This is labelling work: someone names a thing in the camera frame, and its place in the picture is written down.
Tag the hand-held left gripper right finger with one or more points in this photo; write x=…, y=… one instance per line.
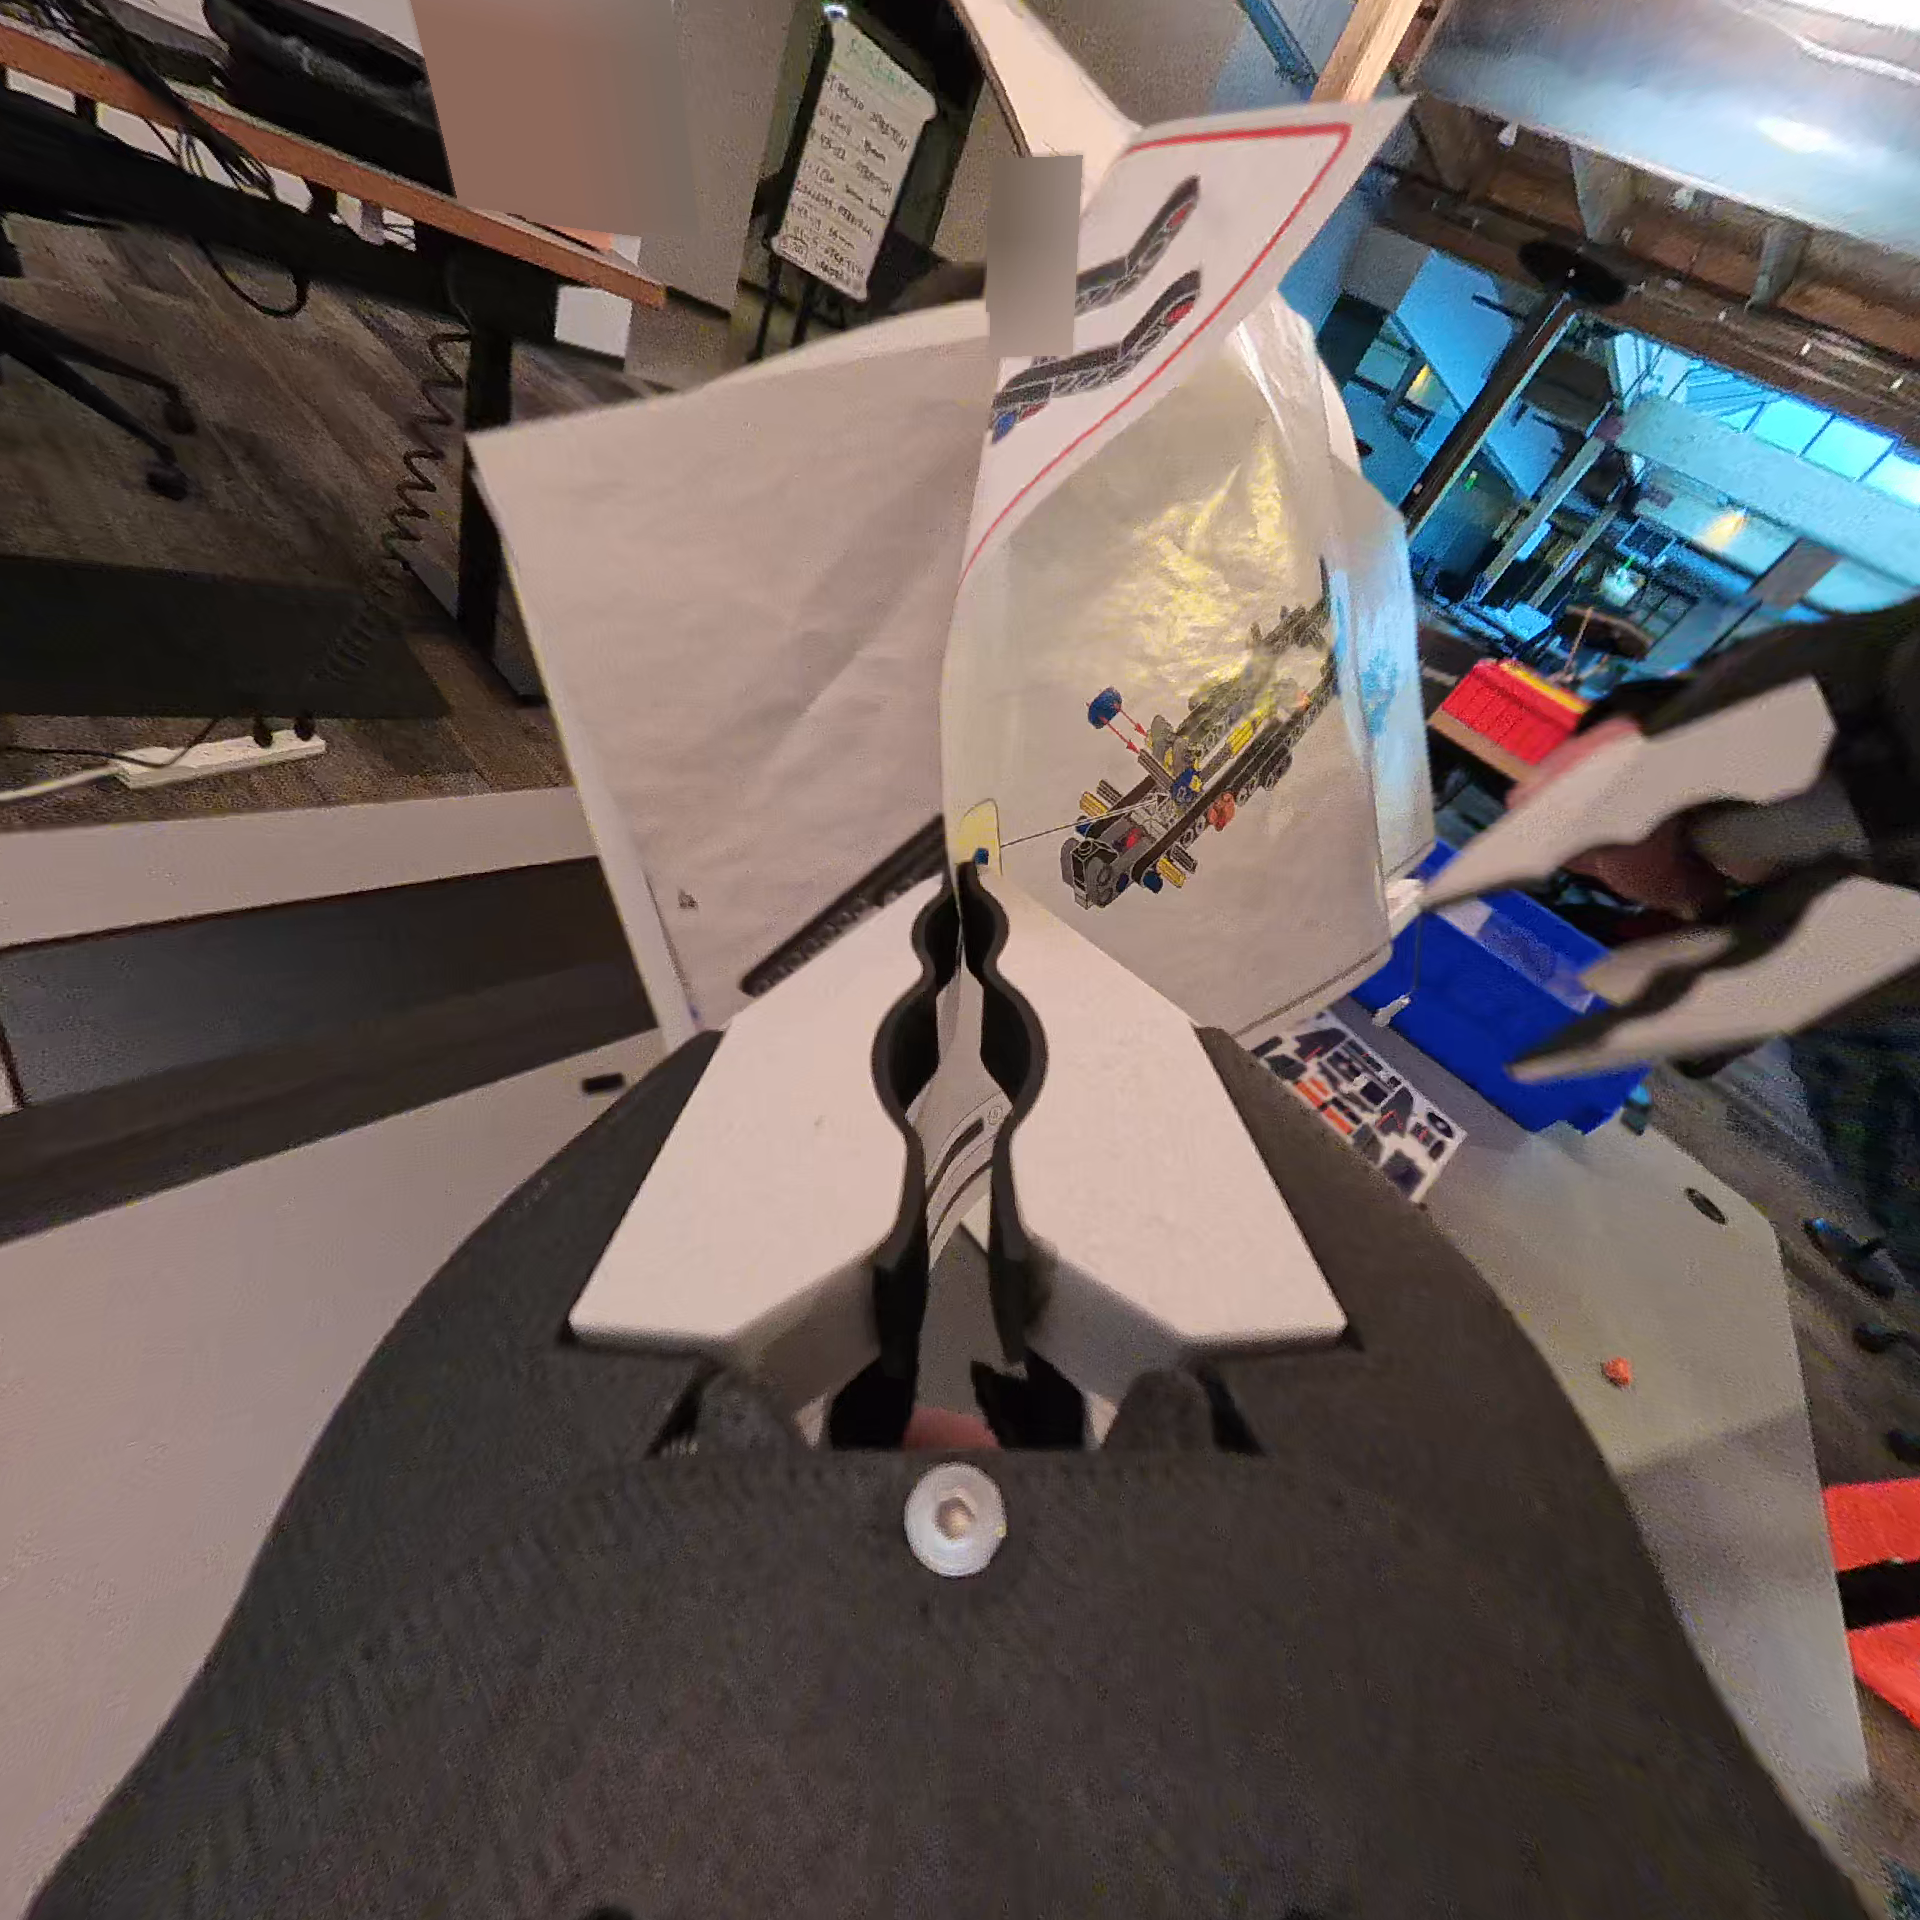
x=1171, y=1201

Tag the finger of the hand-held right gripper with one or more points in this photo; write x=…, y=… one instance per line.
x=1829, y=945
x=1725, y=751

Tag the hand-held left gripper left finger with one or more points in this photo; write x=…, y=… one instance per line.
x=751, y=1201

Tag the lego instruction booklet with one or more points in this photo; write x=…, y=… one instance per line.
x=720, y=601

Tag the blue red printed sheet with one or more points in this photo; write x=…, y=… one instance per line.
x=1366, y=1110

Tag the red storage bin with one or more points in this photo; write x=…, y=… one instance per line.
x=1507, y=714

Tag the blue storage bin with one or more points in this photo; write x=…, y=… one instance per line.
x=1500, y=975

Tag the white power strip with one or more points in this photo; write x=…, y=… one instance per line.
x=226, y=758

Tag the handwritten paper sign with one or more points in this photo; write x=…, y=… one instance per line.
x=848, y=165

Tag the wooden top desk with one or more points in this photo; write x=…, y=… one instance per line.
x=301, y=159

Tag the grey metal air duct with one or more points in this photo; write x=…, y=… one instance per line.
x=1680, y=106

